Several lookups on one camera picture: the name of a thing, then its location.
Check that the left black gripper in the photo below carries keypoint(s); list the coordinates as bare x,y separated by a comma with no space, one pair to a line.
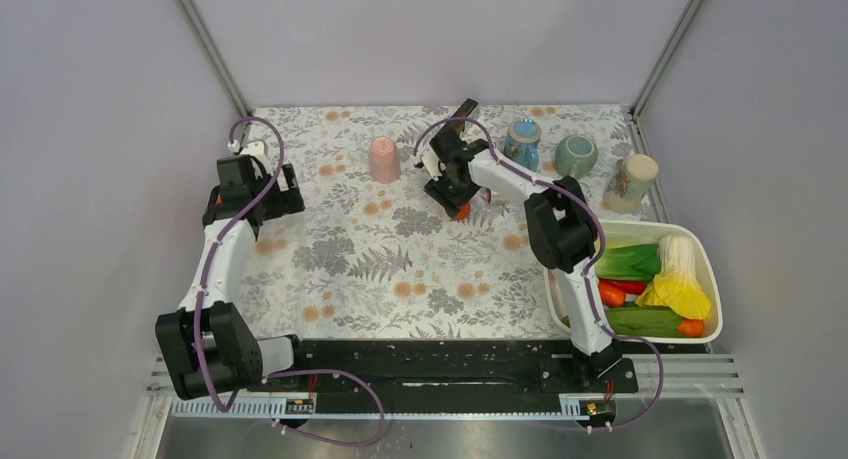
287,201

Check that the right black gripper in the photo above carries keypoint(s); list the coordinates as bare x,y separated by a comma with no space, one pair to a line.
439,192

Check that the small orange mug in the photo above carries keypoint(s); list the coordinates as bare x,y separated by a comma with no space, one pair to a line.
463,212

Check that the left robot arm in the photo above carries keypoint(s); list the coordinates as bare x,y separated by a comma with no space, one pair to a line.
206,344

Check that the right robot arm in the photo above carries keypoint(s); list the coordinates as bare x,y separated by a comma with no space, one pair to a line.
565,235

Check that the blue butterfly mug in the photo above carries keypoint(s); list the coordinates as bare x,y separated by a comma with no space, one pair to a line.
521,143

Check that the green glazed mug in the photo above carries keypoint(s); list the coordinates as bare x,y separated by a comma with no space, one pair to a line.
575,156

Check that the cream painted mug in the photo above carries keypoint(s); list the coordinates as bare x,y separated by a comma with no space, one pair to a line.
630,182

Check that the light pink cup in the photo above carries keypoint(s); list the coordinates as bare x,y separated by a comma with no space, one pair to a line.
384,160

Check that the floral tablecloth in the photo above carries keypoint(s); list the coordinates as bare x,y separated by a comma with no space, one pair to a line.
372,260

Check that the orange carrot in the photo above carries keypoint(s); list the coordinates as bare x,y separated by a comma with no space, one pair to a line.
611,295

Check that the green bok choy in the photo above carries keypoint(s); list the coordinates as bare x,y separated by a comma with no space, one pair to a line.
637,262

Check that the red chili pepper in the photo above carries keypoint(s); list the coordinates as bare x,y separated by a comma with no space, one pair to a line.
628,287

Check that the green cucumber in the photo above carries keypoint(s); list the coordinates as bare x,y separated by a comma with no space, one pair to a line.
645,321

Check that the yellow napa cabbage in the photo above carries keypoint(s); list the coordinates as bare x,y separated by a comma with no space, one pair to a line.
676,286

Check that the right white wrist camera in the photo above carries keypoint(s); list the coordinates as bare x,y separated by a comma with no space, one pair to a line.
429,161

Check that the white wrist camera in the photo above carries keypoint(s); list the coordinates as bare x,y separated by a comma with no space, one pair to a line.
429,161
257,150

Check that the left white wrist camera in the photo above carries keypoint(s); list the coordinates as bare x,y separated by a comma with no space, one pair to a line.
257,150

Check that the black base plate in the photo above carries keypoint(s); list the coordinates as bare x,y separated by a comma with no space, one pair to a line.
503,368

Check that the white slotted cable duct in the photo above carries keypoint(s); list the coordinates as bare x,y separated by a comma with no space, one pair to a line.
415,405

